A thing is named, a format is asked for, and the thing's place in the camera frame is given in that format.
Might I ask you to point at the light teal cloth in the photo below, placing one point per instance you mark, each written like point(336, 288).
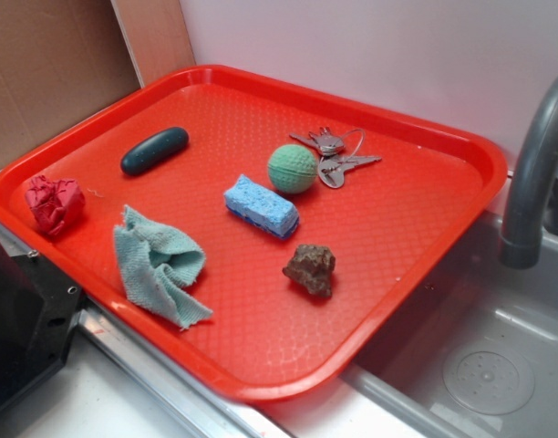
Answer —
point(157, 262)

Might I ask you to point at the crumpled red paper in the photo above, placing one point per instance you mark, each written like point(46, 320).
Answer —
point(55, 204)

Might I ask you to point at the silver key bunch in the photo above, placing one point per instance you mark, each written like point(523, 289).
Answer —
point(334, 160)

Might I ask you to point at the red plastic tray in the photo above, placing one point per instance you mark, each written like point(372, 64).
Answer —
point(267, 338)

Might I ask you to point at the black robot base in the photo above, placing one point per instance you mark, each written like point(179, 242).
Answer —
point(39, 307)

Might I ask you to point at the green golf ball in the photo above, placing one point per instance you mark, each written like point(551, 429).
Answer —
point(292, 169)

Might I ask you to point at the blue sponge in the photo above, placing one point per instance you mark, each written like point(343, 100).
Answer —
point(262, 208)

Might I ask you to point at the brown rock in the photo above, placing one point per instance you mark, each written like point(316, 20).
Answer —
point(312, 267)

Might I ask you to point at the brown cardboard panel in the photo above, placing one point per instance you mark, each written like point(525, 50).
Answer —
point(60, 62)

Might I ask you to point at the grey faucet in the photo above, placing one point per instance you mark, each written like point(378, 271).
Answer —
point(532, 203)

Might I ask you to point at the grey plastic sink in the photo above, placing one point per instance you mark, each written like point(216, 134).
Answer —
point(473, 351)

